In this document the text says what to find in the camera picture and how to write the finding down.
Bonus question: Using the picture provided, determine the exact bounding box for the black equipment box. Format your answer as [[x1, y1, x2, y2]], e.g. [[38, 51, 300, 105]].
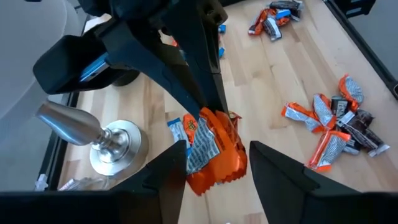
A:
[[334, 0, 377, 19]]

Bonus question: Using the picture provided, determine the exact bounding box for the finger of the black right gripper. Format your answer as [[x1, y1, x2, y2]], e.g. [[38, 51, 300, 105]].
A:
[[161, 0, 230, 113], [96, 18, 208, 121]]

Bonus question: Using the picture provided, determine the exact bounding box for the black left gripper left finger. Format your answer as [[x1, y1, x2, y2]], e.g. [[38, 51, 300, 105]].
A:
[[0, 139, 188, 224]]

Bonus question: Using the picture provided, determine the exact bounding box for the silver brown candy wrapper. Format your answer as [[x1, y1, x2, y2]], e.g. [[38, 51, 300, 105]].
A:
[[263, 17, 283, 42]]

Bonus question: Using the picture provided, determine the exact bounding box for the white-shade silver table lamp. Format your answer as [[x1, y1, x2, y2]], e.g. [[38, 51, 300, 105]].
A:
[[0, 0, 150, 177]]

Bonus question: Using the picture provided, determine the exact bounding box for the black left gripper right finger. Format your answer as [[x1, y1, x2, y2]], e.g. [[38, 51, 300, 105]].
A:
[[249, 140, 398, 224]]

